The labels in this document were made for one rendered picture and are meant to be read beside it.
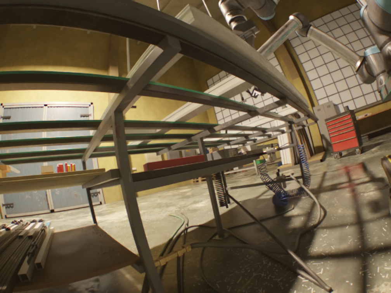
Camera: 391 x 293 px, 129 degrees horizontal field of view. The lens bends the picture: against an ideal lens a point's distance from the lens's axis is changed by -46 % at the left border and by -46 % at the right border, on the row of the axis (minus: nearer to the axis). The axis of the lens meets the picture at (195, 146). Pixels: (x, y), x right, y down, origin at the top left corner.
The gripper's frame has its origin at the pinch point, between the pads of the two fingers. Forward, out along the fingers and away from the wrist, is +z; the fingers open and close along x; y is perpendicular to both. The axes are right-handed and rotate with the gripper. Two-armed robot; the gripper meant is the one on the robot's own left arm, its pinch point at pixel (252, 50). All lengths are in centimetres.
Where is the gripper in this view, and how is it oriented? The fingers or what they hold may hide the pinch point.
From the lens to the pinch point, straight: 73.6
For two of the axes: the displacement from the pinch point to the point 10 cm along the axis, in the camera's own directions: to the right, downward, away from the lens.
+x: 6.7, -2.5, -7.0
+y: -7.1, 0.6, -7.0
